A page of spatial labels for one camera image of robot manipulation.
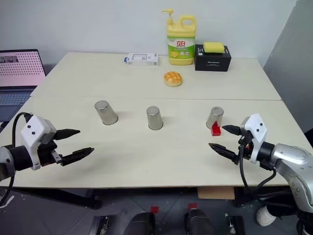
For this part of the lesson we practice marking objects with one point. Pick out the brown cardboard piece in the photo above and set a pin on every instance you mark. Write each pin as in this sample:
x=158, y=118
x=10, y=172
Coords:
x=216, y=193

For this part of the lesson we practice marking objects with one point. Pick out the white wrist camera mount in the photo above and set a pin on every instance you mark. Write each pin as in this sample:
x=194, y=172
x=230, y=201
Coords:
x=256, y=131
x=33, y=128

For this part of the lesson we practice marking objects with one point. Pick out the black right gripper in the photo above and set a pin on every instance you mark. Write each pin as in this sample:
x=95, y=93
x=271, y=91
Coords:
x=246, y=144

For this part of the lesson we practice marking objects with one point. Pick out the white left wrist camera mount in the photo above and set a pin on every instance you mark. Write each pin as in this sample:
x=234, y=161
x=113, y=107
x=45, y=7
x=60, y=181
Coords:
x=33, y=128

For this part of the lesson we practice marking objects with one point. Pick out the yellow sponge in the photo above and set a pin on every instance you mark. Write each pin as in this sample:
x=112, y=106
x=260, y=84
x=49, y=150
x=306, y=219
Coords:
x=214, y=47

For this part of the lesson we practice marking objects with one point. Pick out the white rounded foot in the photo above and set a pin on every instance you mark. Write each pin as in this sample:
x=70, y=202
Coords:
x=265, y=216

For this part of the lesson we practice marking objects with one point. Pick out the black cardboard box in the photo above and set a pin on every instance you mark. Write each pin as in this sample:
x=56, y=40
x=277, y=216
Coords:
x=212, y=62

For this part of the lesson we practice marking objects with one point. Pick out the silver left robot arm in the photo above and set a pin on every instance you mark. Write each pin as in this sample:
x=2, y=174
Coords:
x=13, y=156

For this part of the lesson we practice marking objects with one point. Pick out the golden bread bun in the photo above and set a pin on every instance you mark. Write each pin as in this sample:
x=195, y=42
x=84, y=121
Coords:
x=173, y=78

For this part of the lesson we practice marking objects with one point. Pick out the yellow detergent pump bottle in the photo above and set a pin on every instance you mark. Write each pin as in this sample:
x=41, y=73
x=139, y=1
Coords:
x=181, y=46

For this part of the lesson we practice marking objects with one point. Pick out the white flat packaging box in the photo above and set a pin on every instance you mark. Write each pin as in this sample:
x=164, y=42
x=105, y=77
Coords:
x=143, y=59

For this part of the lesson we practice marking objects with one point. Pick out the dark rounded shape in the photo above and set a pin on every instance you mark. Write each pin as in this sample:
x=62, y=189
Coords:
x=141, y=224
x=199, y=222

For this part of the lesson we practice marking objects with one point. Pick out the grey partition panel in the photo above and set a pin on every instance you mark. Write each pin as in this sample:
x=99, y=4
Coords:
x=291, y=61

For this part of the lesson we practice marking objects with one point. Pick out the red tape square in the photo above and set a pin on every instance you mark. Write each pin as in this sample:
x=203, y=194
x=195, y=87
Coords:
x=154, y=209
x=192, y=206

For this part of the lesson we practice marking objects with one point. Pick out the small red plastic block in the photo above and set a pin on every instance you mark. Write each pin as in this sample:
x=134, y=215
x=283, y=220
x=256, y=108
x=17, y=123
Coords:
x=216, y=131

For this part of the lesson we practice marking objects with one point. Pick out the upturned steel cup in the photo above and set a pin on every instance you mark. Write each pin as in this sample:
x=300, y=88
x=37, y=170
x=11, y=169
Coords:
x=154, y=118
x=215, y=116
x=106, y=113

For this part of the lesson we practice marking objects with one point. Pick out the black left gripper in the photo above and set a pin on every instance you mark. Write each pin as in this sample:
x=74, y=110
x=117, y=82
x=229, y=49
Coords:
x=46, y=154

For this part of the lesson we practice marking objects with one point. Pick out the black table leg frame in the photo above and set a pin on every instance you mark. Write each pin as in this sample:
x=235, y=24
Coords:
x=63, y=197

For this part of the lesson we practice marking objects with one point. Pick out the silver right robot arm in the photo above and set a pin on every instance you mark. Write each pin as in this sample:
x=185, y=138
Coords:
x=291, y=159

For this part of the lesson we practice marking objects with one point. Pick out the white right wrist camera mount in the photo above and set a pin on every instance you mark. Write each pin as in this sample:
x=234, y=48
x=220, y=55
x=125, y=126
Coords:
x=256, y=131

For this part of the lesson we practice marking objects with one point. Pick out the open grey laptop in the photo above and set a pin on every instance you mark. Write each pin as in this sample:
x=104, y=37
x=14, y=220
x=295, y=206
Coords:
x=17, y=78

